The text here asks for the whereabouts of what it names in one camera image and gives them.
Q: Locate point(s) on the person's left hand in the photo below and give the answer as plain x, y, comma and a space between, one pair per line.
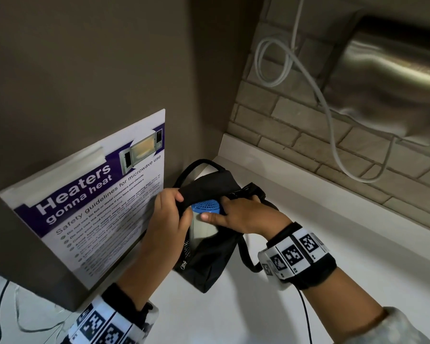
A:
161, 247

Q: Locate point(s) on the person's right hand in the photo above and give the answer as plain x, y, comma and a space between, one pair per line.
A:
251, 218

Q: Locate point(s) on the steel wall hand dryer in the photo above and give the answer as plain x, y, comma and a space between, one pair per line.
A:
390, 78

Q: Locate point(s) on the person's right forearm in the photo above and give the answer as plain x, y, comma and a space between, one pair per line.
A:
340, 308

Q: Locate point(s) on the blue white hair dryer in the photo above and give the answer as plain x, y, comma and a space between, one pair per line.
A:
206, 207

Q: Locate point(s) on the black fabric bag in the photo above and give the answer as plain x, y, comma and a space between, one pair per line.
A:
215, 261

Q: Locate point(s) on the white purple safety poster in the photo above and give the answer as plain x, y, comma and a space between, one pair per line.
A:
93, 211

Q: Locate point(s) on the light grey shirt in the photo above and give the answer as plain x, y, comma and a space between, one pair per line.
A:
397, 329

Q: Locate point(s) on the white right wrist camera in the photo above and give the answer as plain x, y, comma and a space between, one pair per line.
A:
268, 270

